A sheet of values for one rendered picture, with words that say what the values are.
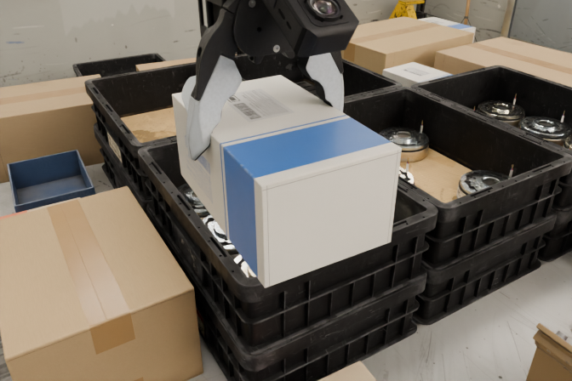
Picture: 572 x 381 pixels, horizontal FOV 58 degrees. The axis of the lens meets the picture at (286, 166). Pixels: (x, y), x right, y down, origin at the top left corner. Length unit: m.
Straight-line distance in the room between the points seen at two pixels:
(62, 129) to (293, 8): 1.02
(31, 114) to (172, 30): 2.93
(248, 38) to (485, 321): 0.65
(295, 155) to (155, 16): 3.75
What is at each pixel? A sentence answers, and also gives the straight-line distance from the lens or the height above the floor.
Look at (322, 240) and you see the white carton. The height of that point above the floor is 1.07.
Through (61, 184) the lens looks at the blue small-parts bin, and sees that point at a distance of 1.30.
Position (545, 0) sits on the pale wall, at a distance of 4.37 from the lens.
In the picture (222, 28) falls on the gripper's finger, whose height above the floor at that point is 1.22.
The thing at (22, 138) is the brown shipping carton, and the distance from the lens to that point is 1.33.
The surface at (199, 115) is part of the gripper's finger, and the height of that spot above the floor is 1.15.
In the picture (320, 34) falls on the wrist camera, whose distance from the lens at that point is 0.35.
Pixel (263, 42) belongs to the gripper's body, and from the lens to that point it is 0.41.
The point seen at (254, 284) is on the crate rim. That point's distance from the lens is 0.57.
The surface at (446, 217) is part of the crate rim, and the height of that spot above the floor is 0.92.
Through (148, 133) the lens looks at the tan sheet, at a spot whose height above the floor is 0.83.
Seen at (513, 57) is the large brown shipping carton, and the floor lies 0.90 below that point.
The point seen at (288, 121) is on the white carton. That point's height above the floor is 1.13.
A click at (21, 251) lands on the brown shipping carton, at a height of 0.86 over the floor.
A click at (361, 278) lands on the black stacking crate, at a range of 0.68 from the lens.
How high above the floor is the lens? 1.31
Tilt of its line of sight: 29 degrees down
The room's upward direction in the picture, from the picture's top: straight up
